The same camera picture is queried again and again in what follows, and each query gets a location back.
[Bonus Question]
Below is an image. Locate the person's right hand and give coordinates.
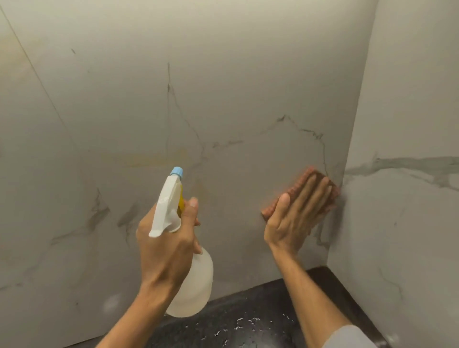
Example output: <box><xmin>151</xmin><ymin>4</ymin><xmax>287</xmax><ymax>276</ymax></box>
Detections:
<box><xmin>264</xmin><ymin>175</ymin><xmax>338</xmax><ymax>259</ymax></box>

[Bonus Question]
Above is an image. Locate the person's left hand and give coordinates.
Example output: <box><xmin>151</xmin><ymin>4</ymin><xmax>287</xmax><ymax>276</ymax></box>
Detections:
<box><xmin>136</xmin><ymin>196</ymin><xmax>203</xmax><ymax>289</ymax></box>

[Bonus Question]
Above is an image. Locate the person's left forearm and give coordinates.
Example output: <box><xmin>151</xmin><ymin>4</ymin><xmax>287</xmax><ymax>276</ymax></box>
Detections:
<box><xmin>94</xmin><ymin>280</ymin><xmax>188</xmax><ymax>348</ymax></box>

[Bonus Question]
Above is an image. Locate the grey sleeve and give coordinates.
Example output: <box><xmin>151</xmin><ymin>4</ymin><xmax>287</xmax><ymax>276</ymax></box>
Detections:
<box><xmin>322</xmin><ymin>324</ymin><xmax>379</xmax><ymax>348</ymax></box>

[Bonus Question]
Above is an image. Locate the white plastic spray bottle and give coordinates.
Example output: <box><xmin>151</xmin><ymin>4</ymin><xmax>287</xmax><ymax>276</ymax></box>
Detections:
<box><xmin>148</xmin><ymin>167</ymin><xmax>214</xmax><ymax>318</ymax></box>

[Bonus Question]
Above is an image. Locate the person's right forearm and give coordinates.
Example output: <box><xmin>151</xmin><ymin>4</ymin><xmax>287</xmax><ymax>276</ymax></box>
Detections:
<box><xmin>270</xmin><ymin>247</ymin><xmax>355</xmax><ymax>348</ymax></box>

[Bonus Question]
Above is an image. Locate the orange cleaning cloth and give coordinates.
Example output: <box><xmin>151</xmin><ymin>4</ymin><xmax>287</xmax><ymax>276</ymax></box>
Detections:
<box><xmin>261</xmin><ymin>166</ymin><xmax>341</xmax><ymax>223</ymax></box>

